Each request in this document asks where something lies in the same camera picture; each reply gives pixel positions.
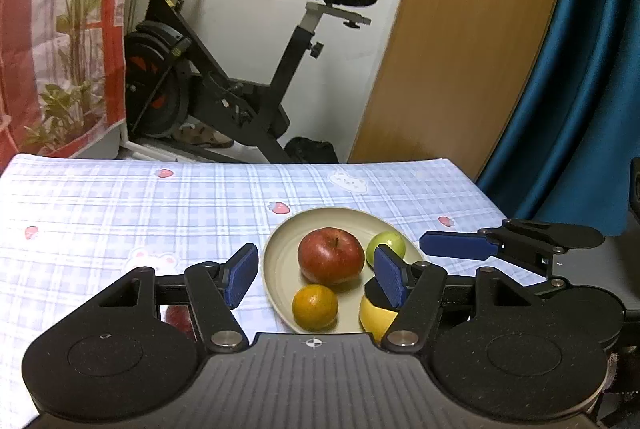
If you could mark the wooden door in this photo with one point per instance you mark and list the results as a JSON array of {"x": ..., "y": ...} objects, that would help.
[{"x": 450, "y": 59}]

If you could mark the black exercise bike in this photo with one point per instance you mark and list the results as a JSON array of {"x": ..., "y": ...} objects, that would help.
[{"x": 210, "y": 94}]

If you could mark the greenish orange tangerine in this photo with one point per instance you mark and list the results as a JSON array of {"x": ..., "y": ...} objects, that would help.
[{"x": 315, "y": 306}]

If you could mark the brown sandal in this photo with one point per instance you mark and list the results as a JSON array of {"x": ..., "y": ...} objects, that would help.
[{"x": 202, "y": 136}]

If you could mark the small yellow lemon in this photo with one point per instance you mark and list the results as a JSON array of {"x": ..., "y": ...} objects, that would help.
[{"x": 372, "y": 319}]

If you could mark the blue curtain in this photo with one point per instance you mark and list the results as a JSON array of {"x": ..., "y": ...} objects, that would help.
[{"x": 590, "y": 84}]

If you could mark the small red fruit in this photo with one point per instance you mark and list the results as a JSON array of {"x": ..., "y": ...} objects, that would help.
[{"x": 177, "y": 316}]

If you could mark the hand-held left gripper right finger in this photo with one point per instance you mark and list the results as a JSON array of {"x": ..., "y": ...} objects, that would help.
[{"x": 389, "y": 276}]

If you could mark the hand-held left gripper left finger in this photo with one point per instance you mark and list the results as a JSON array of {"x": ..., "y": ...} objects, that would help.
[{"x": 242, "y": 276}]

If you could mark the beige round plate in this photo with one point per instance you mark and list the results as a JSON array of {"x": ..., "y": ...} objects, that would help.
[{"x": 285, "y": 259}]

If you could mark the red apple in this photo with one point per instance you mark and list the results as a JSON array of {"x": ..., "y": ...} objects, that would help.
[{"x": 330, "y": 256}]

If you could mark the black bag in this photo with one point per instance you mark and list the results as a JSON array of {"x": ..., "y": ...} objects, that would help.
[{"x": 312, "y": 151}]

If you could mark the printed plant backdrop cloth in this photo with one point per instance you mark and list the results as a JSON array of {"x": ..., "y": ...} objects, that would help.
[{"x": 50, "y": 34}]

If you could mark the blue plaid tablecloth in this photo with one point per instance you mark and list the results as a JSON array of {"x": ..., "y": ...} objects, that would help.
[{"x": 100, "y": 209}]

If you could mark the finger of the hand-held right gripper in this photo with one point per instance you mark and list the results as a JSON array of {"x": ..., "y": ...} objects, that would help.
[{"x": 455, "y": 245}]

